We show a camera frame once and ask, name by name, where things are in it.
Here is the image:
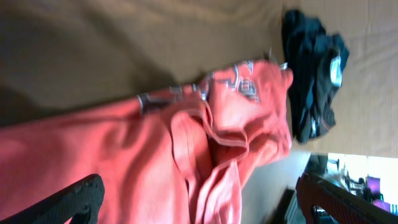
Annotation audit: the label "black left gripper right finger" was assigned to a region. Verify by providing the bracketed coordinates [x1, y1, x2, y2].
[295, 173, 397, 224]

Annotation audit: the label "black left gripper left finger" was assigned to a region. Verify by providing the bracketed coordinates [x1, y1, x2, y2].
[1, 174, 105, 224]

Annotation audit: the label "dark blue jeans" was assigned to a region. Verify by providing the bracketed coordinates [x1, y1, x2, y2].
[282, 9, 349, 144]

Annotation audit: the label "red orange t-shirt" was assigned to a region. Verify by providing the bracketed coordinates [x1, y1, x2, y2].
[1, 60, 293, 223]

